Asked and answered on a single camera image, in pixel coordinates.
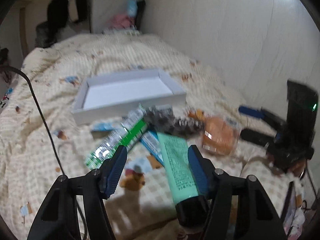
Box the packaged orange pastry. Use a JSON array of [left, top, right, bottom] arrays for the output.
[[202, 116, 240, 155]]

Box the mint green cream tube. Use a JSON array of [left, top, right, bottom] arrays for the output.
[[157, 133, 208, 229]]

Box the blue white snack packet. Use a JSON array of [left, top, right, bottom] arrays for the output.
[[140, 130, 164, 166]]

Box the green white snack pack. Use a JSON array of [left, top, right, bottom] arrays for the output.
[[85, 105, 148, 170]]

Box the cream checkered dog quilt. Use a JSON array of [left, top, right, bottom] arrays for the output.
[[0, 32, 307, 240]]

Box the white shallow cardboard box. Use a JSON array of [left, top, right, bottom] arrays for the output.
[[72, 69, 187, 125]]

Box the pink clothes pile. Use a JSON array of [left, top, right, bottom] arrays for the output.
[[109, 14, 135, 30]]

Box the black chair with clothes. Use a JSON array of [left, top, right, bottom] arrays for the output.
[[35, 21, 66, 48]]

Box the light blue tissue pack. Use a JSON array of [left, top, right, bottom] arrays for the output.
[[126, 0, 138, 18]]

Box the black hanging jacket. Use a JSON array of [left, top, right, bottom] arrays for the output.
[[47, 0, 69, 29]]

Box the right gripper camera mount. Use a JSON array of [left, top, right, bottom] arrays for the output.
[[286, 80, 318, 148]]

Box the black cable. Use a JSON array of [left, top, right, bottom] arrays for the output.
[[0, 64, 89, 240]]

